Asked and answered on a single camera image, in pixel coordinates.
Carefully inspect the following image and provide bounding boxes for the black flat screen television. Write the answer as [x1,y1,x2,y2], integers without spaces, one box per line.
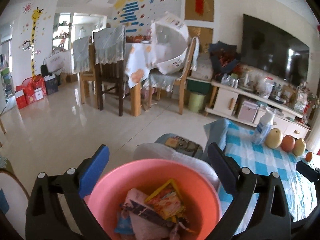
[241,14,310,86]

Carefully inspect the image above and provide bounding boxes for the dark blue flower bouquet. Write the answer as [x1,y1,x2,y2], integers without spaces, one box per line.
[208,41,241,74]

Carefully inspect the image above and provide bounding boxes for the dining table with floral cloth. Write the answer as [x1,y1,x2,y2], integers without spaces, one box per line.
[125,41,156,117]

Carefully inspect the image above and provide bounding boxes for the small orange tangerine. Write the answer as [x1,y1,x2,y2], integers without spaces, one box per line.
[305,152,313,162]

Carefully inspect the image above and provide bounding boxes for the blue white checkered tablecloth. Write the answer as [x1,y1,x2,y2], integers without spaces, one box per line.
[204,118,319,239]

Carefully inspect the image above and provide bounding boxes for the red apple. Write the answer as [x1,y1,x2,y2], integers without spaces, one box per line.
[281,134,296,152]

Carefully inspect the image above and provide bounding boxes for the yellow pear right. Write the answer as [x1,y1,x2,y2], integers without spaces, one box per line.
[292,138,306,157]

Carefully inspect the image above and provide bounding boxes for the pink plastic bucket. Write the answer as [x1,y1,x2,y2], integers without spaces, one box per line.
[87,159,221,239]

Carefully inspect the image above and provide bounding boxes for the dark wooden dining chair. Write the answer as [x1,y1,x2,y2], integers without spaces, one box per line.
[93,24,126,116]

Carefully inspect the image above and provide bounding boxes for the blue white milk carton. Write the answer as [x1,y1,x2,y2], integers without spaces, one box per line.
[123,188,174,239]

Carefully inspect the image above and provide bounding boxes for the white plastic bottle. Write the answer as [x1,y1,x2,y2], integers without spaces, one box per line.
[252,110,274,145]

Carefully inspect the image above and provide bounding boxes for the white tv cabinet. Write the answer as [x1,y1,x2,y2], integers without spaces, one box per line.
[204,81,311,139]

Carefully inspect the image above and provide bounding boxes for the yellow pear left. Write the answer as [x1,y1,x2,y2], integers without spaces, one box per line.
[264,128,283,149]

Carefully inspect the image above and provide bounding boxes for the white storage box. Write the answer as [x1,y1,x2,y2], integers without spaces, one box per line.
[238,100,258,122]

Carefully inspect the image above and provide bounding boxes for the white mesh food cover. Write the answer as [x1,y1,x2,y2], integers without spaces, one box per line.
[151,11,190,75]

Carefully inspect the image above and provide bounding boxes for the yellow pear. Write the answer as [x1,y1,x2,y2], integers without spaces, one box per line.
[292,138,306,157]
[264,128,283,149]

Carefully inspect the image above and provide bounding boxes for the yellow green snack wrapper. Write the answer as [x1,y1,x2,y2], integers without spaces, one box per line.
[144,179,186,223]

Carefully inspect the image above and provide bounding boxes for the green waste bin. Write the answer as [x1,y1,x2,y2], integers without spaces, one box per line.
[188,92,206,113]

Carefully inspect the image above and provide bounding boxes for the giraffe height wall sticker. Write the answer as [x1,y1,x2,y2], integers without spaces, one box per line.
[20,0,54,77]

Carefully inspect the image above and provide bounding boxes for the light wooden chair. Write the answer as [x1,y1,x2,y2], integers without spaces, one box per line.
[146,36,200,115]

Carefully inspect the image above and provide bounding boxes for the red gift boxes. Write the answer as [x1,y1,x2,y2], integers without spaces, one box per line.
[15,75,47,109]

